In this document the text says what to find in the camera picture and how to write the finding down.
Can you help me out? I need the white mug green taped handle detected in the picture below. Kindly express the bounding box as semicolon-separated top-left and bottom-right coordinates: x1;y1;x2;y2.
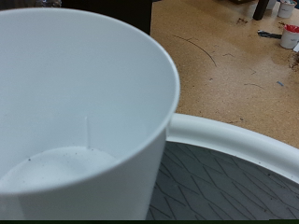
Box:
0;7;181;221

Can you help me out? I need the white coffee pod red lid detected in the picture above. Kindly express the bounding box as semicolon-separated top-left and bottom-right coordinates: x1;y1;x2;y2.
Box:
279;23;299;50

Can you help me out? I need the white two-tier turntable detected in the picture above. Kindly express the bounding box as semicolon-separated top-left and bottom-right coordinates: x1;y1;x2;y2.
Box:
146;112;299;221

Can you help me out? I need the black flat scrap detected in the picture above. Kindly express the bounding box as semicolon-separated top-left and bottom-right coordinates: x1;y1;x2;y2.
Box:
257;30;283;40

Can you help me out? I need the clear water reservoir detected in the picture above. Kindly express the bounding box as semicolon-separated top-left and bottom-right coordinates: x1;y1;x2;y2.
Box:
34;0;64;8

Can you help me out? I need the black post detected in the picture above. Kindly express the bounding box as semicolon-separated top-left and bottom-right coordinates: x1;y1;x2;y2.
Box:
252;0;271;21

